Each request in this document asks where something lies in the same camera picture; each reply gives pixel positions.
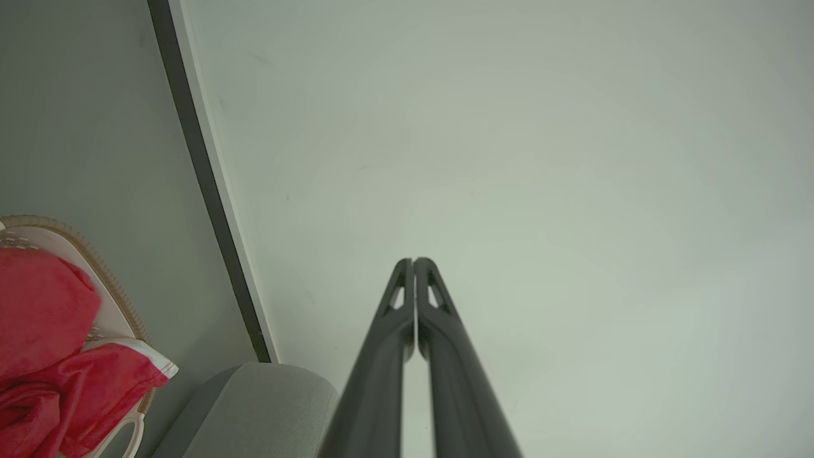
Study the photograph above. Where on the red garment with white trim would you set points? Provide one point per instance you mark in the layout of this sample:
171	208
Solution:
95	388

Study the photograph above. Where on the red and white striped garment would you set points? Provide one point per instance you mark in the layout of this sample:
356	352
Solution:
38	305

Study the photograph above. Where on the grey fabric sofa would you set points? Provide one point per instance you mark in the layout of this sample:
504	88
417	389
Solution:
254	413

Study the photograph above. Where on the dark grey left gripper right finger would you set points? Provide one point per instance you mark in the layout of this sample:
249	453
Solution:
464	388

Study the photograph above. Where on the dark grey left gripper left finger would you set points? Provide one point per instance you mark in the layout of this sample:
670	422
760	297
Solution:
375	381

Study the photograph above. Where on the black and white wall baseboard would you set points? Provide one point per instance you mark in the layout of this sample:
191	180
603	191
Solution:
210	184

